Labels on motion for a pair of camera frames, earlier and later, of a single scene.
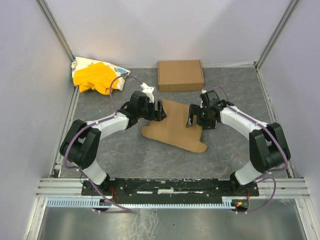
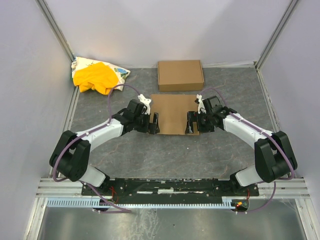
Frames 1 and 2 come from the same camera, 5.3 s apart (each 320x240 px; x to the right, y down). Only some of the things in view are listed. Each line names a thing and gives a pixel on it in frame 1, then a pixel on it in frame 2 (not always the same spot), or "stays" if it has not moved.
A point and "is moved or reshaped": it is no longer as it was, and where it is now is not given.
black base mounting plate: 171,188 stays
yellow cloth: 98,76 stays
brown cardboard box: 173,129 is moved or reshaped
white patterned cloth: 121,73 stays
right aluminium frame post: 276,31 stays
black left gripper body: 155,111 to 147,122
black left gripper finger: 159,114 to 153,128
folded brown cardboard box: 180,75 stays
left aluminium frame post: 51,18 stays
